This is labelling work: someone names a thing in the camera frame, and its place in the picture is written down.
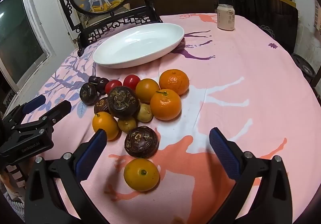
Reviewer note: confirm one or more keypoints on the black chair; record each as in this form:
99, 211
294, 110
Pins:
263, 8

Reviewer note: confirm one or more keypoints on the large orange tangerine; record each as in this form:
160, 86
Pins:
165, 104
174, 81

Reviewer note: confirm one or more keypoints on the dark brown water chestnut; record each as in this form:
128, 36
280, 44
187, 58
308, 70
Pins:
101, 106
123, 101
87, 93
141, 141

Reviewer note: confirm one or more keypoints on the pale pink drink can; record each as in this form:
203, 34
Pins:
225, 20

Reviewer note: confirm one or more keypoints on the dark red cherry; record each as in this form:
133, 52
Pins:
102, 86
93, 79

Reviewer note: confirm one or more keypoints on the small pale yellow fruit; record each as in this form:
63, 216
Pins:
127, 124
146, 113

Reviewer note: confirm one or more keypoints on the pink printed tablecloth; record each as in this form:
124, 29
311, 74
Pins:
238, 88

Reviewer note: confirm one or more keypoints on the white oval plate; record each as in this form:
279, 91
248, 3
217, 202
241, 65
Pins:
140, 45

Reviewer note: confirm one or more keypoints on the white framed window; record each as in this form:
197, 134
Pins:
17, 33

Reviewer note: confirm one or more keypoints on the red cherry tomato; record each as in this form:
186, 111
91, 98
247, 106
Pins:
131, 82
112, 85

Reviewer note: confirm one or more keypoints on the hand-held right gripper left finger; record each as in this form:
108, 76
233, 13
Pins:
91, 153

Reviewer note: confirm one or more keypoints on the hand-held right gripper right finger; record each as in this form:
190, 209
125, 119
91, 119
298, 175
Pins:
224, 153

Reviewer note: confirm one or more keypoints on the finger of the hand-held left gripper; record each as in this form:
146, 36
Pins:
35, 103
59, 111

